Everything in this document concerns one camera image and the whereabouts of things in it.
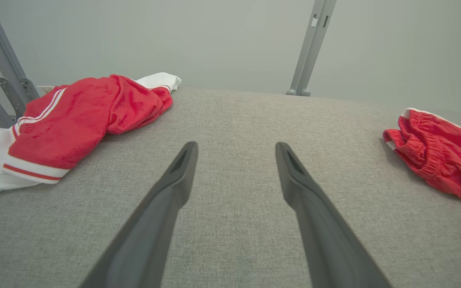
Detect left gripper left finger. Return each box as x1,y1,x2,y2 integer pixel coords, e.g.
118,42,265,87
78,141,199,288

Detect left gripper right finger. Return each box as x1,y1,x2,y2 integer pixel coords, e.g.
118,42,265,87
275,142,393,288

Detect red and white basketball jersey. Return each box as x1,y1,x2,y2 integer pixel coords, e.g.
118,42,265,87
0,72,182,200

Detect red shorts with white trim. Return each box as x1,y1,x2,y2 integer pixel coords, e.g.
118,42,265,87
383,107,461,209

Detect grey metal frame with bracket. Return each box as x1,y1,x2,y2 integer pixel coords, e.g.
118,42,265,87
0,0,40,129

